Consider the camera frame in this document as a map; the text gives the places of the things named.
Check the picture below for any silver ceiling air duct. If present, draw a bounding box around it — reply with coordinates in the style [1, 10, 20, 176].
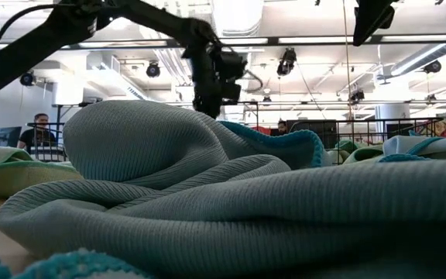
[210, 0, 265, 78]

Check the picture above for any black overhead frame bar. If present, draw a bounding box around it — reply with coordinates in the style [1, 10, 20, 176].
[0, 33, 446, 50]

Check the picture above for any black cabinet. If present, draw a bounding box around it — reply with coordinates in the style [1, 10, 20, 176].
[290, 120, 340, 150]

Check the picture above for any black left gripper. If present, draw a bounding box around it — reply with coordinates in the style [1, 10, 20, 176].
[183, 21, 224, 119]

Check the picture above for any computer monitor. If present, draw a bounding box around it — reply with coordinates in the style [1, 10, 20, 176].
[0, 126, 22, 148]

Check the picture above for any blue microfiber towel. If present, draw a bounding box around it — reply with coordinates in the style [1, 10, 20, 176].
[376, 130, 446, 164]
[0, 99, 446, 279]

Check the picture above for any thin hanging cord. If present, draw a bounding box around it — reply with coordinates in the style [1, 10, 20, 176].
[341, 0, 354, 121]

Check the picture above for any white round column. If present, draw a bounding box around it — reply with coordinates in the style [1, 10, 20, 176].
[375, 101, 412, 122]

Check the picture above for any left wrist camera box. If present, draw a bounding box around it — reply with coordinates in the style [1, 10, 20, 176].
[218, 50, 248, 105]

